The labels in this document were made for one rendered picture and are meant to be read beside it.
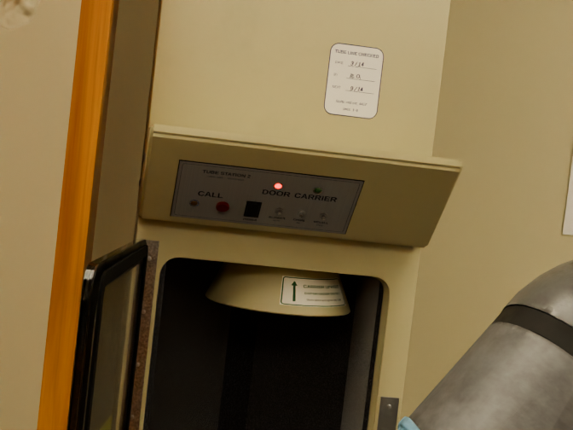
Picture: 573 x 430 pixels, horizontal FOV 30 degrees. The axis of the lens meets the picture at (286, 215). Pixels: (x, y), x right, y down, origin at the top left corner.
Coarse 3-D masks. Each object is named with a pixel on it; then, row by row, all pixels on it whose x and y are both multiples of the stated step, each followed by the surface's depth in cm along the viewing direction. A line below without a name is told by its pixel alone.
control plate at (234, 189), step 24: (192, 168) 108; (216, 168) 108; (240, 168) 108; (192, 192) 111; (216, 192) 111; (240, 192) 111; (264, 192) 111; (288, 192) 111; (312, 192) 111; (336, 192) 111; (360, 192) 112; (192, 216) 114; (216, 216) 114; (240, 216) 114; (264, 216) 114; (288, 216) 114; (312, 216) 114; (336, 216) 114
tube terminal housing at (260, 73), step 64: (192, 0) 115; (256, 0) 117; (320, 0) 118; (384, 0) 119; (448, 0) 120; (192, 64) 116; (256, 64) 117; (320, 64) 118; (384, 64) 119; (256, 128) 118; (320, 128) 119; (384, 128) 120; (192, 256) 117; (256, 256) 118; (320, 256) 120; (384, 256) 121; (384, 320) 124; (384, 384) 122
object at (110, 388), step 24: (96, 264) 86; (120, 288) 100; (120, 312) 101; (120, 336) 103; (120, 360) 105; (72, 384) 85; (96, 384) 92; (120, 384) 107; (72, 408) 85; (96, 408) 94; (120, 408) 109
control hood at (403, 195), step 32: (160, 128) 104; (192, 128) 105; (160, 160) 107; (192, 160) 107; (224, 160) 108; (256, 160) 108; (288, 160) 108; (320, 160) 108; (352, 160) 108; (384, 160) 108; (416, 160) 109; (448, 160) 110; (160, 192) 111; (384, 192) 112; (416, 192) 112; (448, 192) 112; (224, 224) 115; (352, 224) 115; (384, 224) 116; (416, 224) 116
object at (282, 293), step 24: (240, 264) 124; (216, 288) 126; (240, 288) 123; (264, 288) 122; (288, 288) 122; (312, 288) 123; (336, 288) 125; (288, 312) 121; (312, 312) 122; (336, 312) 124
